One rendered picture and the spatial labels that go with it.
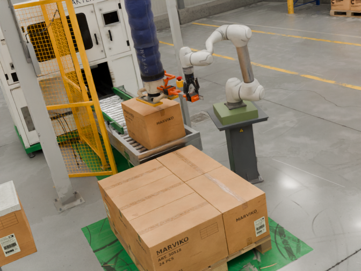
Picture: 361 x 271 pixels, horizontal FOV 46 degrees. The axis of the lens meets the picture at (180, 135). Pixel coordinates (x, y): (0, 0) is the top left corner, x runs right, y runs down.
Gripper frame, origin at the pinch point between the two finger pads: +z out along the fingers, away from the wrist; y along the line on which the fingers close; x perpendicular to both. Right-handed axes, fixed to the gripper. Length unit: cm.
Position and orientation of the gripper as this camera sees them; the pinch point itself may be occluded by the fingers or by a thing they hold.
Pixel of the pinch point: (192, 96)
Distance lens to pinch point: 360.7
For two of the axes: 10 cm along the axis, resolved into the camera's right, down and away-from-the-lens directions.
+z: 1.7, 9.0, 4.0
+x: 5.6, 2.5, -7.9
